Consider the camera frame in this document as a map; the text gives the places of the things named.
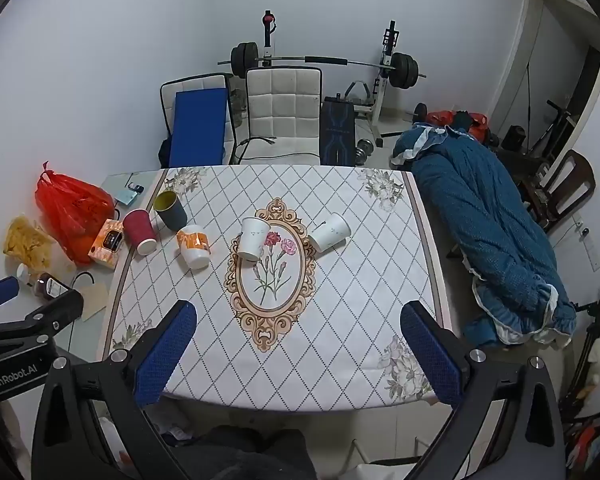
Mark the floral printed tablecloth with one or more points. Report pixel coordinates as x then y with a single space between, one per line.
340 305

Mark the yellow plastic bag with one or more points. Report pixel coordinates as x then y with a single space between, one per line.
27 242

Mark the brown paper sheet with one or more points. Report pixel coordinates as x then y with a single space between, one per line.
96 302

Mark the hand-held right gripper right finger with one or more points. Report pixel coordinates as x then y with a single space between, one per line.
432 355

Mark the white paper cup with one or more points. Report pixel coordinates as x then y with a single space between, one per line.
330 232
252 240

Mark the teal card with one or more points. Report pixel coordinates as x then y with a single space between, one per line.
125 196

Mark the blue mat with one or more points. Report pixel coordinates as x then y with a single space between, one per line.
197 127

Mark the grey dumbbell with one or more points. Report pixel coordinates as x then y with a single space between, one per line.
364 150

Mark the red paper cup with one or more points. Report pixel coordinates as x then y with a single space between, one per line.
140 232

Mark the black and blue bench pad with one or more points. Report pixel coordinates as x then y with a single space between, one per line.
337 132

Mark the brown wooden chair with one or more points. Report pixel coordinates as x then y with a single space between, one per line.
577 182

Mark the black speaker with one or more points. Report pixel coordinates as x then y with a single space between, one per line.
515 136

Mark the red plastic bag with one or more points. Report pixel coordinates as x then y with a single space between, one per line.
72 215

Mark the dark sauce bottle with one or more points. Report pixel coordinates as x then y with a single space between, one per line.
50 287

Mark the orange and white cup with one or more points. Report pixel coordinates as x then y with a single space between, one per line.
194 247

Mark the dark cup with yellow inside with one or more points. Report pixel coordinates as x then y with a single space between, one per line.
172 212

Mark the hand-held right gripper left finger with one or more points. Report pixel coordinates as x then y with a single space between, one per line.
166 355

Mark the white padded chair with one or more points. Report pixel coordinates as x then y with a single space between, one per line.
167 95
282 110

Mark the black barbell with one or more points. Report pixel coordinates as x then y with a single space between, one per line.
325 61

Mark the black exercise machine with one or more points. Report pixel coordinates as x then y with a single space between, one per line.
557 120

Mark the orange tissue box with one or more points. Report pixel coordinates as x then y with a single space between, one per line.
107 242

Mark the small black device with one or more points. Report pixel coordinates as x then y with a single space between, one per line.
137 188

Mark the blue quilt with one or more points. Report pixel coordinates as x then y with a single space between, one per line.
480 220

